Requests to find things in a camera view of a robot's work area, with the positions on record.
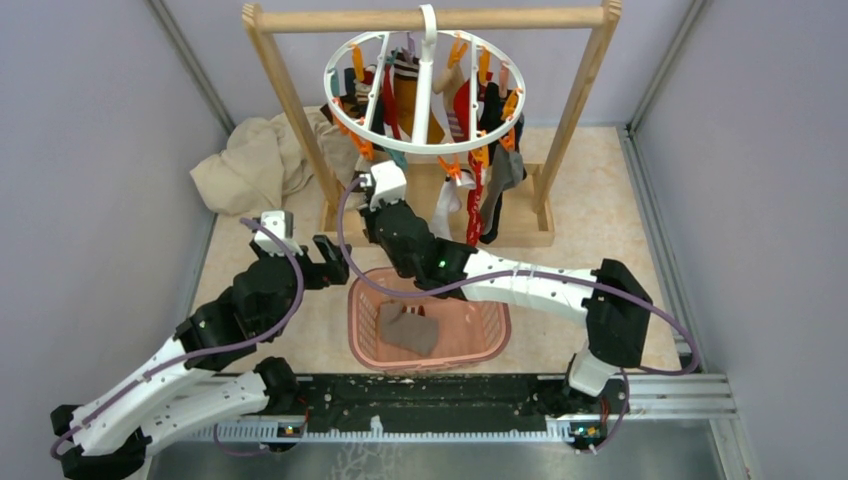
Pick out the wooden hanger rack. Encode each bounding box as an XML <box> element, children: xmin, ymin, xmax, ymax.
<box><xmin>241</xmin><ymin>0</ymin><xmax>624</xmax><ymax>250</ymax></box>

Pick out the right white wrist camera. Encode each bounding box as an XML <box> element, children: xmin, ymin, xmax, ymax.
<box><xmin>365</xmin><ymin>161</ymin><xmax>407</xmax><ymax>211</ymax></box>

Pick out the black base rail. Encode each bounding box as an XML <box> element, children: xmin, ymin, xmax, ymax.
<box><xmin>137</xmin><ymin>372</ymin><xmax>738</xmax><ymax>445</ymax></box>

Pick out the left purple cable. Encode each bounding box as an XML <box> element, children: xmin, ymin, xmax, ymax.
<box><xmin>49</xmin><ymin>217</ymin><xmax>306</xmax><ymax>462</ymax></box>

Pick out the beige brown sock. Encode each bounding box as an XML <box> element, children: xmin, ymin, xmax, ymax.
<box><xmin>315</xmin><ymin>105</ymin><xmax>364</xmax><ymax>190</ymax></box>

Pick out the pink plastic laundry basket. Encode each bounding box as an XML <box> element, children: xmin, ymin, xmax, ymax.
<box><xmin>347</xmin><ymin>279</ymin><xmax>512</xmax><ymax>372</ymax></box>

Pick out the white round clip hanger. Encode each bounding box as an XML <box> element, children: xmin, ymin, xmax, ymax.
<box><xmin>323</xmin><ymin>4</ymin><xmax>526</xmax><ymax>162</ymax></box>

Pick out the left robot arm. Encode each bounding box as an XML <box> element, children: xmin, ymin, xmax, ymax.
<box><xmin>50</xmin><ymin>230</ymin><xmax>351</xmax><ymax>479</ymax></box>

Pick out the beige crumpled cloth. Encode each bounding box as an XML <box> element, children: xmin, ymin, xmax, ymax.
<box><xmin>190</xmin><ymin>114</ymin><xmax>314</xmax><ymax>216</ymax></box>

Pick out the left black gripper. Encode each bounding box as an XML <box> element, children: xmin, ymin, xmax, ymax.
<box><xmin>252</xmin><ymin>233</ymin><xmax>352</xmax><ymax>337</ymax></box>

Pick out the grey sock with striped cuff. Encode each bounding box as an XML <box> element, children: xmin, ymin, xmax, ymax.
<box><xmin>377</xmin><ymin>301</ymin><xmax>440</xmax><ymax>356</ymax></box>

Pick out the purple cable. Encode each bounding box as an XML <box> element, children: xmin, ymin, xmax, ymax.
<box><xmin>336</xmin><ymin>173</ymin><xmax>702</xmax><ymax>458</ymax></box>
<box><xmin>49</xmin><ymin>217</ymin><xmax>306</xmax><ymax>462</ymax></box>

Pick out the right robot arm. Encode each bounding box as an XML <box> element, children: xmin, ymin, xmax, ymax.
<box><xmin>358</xmin><ymin>201</ymin><xmax>653</xmax><ymax>412</ymax></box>

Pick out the mustard yellow sock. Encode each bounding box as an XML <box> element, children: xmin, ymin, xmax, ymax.
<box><xmin>396</xmin><ymin>62</ymin><xmax>446</xmax><ymax>144</ymax></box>

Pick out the red patterned sock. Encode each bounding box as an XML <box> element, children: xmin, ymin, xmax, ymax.
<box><xmin>466</xmin><ymin>146</ymin><xmax>490</xmax><ymax>246</ymax></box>

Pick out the grey black sock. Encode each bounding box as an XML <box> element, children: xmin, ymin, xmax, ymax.
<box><xmin>480</xmin><ymin>146</ymin><xmax>525</xmax><ymax>243</ymax></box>

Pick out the white sock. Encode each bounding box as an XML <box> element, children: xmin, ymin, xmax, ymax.
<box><xmin>429</xmin><ymin>177</ymin><xmax>462</xmax><ymax>240</ymax></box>

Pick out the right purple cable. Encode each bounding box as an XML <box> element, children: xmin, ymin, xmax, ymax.
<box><xmin>336</xmin><ymin>173</ymin><xmax>702</xmax><ymax>458</ymax></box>

